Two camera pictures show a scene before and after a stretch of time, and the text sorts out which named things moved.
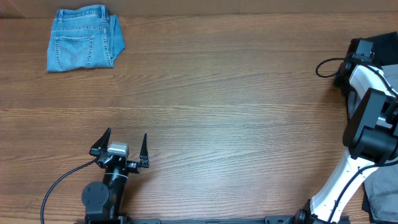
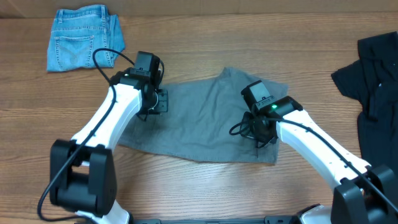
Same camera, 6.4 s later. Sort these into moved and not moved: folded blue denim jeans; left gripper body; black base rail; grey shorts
Moved: left gripper body; grey shorts
Not moved: black base rail; folded blue denim jeans
